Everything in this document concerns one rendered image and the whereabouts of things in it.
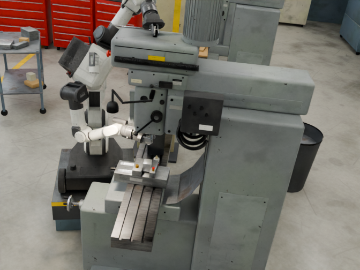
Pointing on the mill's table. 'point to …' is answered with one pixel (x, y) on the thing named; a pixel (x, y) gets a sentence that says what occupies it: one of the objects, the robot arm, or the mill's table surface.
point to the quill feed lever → (156, 117)
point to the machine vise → (124, 166)
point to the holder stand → (157, 145)
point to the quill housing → (143, 115)
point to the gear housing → (137, 75)
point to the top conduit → (156, 63)
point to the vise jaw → (138, 167)
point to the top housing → (153, 50)
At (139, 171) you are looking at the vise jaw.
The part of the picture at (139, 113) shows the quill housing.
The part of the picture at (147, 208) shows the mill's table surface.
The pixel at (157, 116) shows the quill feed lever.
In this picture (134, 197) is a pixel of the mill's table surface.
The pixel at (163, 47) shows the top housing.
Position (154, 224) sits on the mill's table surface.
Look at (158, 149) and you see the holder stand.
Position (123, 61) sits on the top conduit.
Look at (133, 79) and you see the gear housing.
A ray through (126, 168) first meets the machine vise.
